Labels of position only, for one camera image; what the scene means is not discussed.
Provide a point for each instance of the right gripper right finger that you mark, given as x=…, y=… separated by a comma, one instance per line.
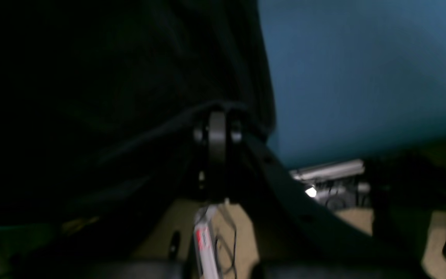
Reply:
x=298, y=238

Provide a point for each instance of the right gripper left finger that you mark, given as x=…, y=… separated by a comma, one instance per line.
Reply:
x=217, y=138

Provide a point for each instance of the black T-shirt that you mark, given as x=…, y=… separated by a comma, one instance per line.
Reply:
x=94, y=93

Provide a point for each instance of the blue table cloth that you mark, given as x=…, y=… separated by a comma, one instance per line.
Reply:
x=354, y=77

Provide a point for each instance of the aluminium frame rail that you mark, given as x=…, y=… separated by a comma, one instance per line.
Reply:
x=337, y=186

